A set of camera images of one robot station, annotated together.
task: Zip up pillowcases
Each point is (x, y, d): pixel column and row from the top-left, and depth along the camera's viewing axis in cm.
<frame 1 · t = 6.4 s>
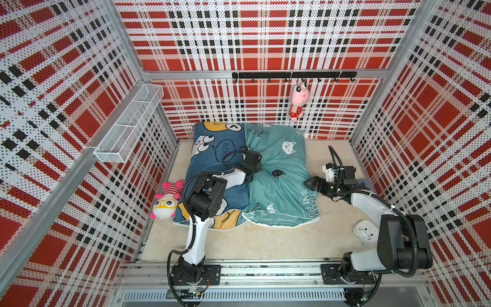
left hand: (257, 162, 105), fingers closed
right hand: (313, 186, 90), fingers open
blue cartoon pillowcase pillow: (217, 147, 100), point 15 cm above the table
green cat pillowcase pillow: (279, 195, 91), point 7 cm above the table
white plush doll yellow glasses: (165, 204, 87), point 8 cm above the table
white round plastic device: (357, 231, 83), point 3 cm above the table

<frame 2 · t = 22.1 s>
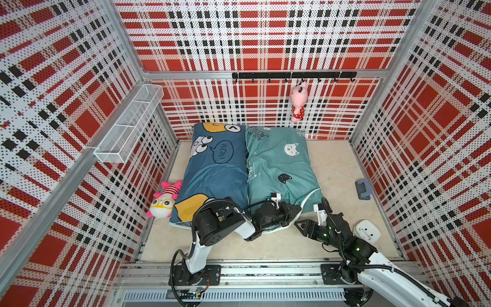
left hand: (305, 208, 81), fingers closed
right hand: (300, 225, 80), fingers open
small grey blue device: (364, 189, 97), point 3 cm above the table
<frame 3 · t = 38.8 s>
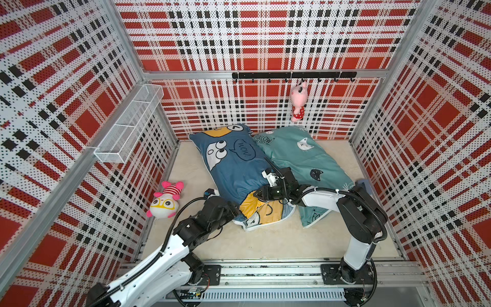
left hand: (238, 208, 79), fingers open
right hand: (259, 193, 88), fingers open
blue cartoon pillowcase pillow: (236, 157, 96), point 15 cm above the table
green cat pillowcase pillow: (312, 165, 98), point 11 cm above the table
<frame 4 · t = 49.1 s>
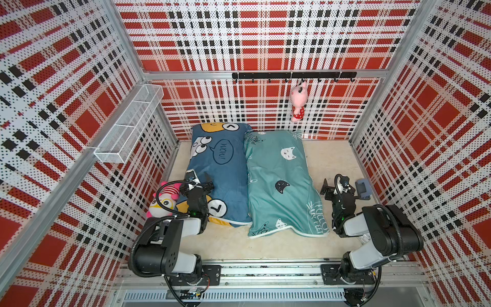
left hand: (200, 175, 89), fingers open
right hand: (337, 180, 91), fingers open
blue cartoon pillowcase pillow: (217, 155, 97), point 15 cm above the table
green cat pillowcase pillow: (280, 190, 90), point 10 cm above the table
